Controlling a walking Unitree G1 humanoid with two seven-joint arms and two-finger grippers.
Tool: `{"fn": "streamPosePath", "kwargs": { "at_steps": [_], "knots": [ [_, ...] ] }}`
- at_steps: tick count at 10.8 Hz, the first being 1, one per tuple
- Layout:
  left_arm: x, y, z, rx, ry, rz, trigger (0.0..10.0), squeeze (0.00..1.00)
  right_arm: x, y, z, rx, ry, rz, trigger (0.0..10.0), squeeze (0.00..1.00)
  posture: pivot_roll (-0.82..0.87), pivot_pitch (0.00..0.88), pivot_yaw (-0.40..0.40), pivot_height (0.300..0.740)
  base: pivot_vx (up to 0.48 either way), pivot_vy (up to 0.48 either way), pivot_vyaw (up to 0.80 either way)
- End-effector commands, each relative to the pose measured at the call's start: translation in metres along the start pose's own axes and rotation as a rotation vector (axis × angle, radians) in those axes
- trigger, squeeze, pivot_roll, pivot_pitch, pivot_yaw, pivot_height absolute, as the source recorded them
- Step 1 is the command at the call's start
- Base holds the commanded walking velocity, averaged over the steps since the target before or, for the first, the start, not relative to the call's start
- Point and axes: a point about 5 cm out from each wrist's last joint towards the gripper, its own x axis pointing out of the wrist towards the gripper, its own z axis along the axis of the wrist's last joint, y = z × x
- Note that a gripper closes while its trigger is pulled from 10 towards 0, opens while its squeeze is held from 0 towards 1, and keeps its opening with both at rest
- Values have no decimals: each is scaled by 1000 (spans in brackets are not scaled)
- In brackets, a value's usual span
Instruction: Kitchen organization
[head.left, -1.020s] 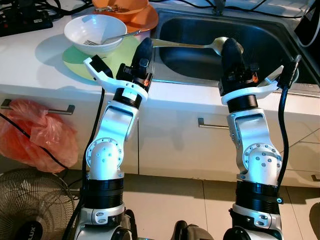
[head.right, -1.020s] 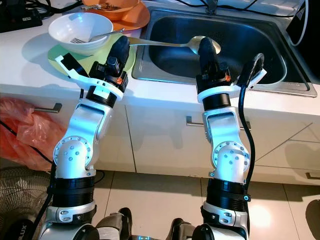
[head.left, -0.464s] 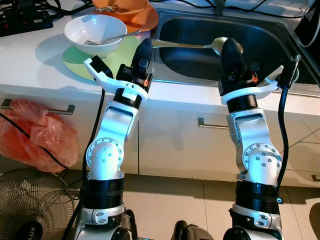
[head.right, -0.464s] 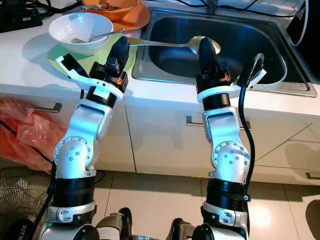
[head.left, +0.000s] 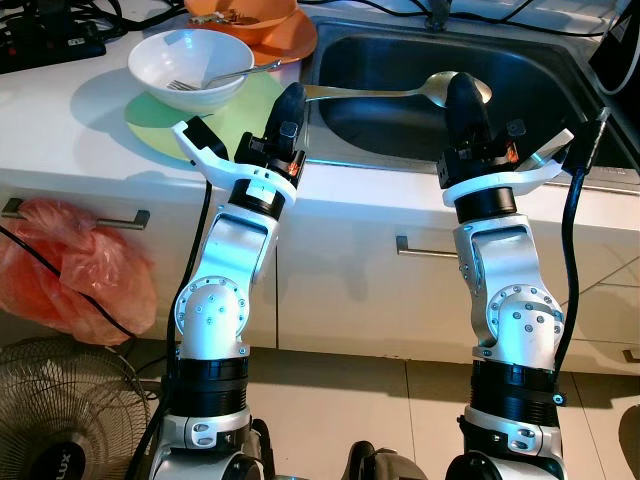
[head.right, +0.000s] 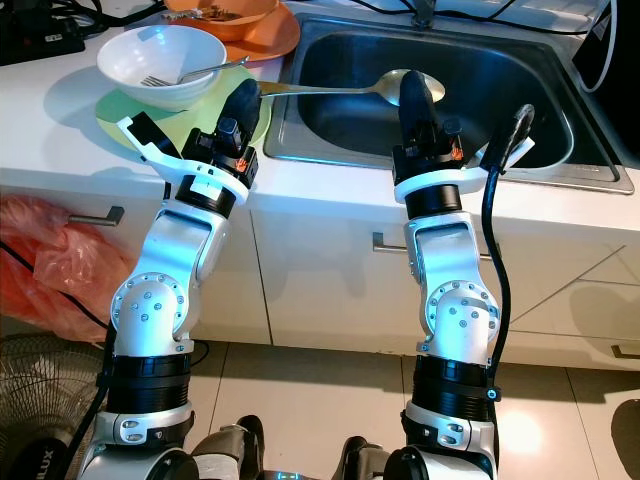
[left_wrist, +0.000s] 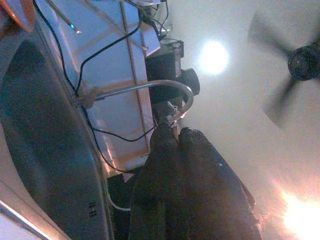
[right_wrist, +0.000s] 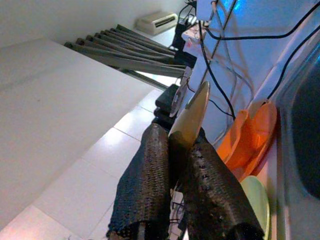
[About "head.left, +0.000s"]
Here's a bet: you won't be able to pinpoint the green plate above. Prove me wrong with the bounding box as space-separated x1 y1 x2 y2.
125 65 303 164

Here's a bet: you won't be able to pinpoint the metal fork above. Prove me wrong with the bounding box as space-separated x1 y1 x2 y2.
166 60 283 93

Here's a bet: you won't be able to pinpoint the white bowl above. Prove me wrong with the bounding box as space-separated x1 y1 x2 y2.
128 28 255 113

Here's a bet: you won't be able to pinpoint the white kitchen base cabinet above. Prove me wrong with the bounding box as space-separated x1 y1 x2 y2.
0 165 640 376

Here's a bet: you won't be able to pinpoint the orange plate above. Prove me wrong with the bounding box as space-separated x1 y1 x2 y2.
195 0 319 66

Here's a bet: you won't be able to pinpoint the stainless steel sink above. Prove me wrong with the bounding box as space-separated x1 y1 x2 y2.
300 22 640 196

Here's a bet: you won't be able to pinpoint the orange bowl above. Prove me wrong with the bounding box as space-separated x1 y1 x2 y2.
185 0 301 31

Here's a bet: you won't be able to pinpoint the dark faucet base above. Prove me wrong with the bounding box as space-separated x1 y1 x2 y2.
423 0 453 29

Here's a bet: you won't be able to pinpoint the brown food scraps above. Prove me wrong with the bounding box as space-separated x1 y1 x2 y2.
215 8 266 26

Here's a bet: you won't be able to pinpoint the red plastic bag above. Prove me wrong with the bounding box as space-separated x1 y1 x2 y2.
0 198 159 346

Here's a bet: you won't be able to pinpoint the black power strip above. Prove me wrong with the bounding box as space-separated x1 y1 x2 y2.
0 18 107 76

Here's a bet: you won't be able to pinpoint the grey black robot right leg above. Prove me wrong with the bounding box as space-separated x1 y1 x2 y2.
345 440 433 480

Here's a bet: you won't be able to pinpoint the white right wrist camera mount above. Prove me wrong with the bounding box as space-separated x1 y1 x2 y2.
440 126 578 209

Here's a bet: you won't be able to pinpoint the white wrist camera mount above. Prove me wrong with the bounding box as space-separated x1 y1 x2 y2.
440 126 578 209
172 113 301 208

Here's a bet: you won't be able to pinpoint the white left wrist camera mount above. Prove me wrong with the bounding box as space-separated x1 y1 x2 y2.
172 113 301 208

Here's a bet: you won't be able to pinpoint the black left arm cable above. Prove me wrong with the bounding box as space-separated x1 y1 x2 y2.
125 180 216 480

